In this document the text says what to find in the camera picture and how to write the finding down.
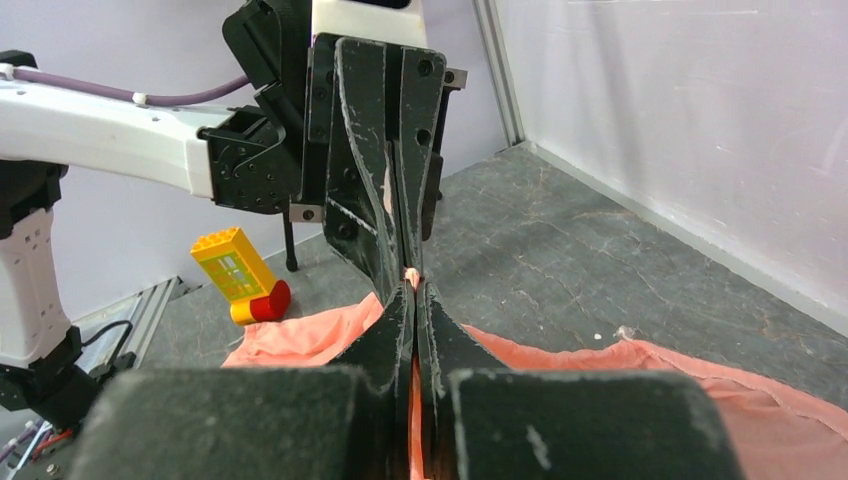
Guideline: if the aluminium frame rail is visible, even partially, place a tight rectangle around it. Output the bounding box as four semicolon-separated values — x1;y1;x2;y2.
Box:
0;274;190;480

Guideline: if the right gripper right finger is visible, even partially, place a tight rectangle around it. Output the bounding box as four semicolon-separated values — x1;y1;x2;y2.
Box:
415;280;744;479

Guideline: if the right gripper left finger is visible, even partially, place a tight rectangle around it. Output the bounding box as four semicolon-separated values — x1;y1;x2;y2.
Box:
70;282;415;479

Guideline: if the salmon pink zip jacket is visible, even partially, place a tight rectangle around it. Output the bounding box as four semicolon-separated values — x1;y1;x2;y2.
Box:
227;269;847;479

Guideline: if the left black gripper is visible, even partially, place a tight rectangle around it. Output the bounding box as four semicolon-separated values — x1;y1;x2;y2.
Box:
221;1;462;302

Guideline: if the yellow and red toy block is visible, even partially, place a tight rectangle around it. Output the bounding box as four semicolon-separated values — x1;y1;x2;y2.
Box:
190;227;291;326

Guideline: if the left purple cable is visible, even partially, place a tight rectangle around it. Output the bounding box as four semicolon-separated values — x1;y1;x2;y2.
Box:
0;62;252;107

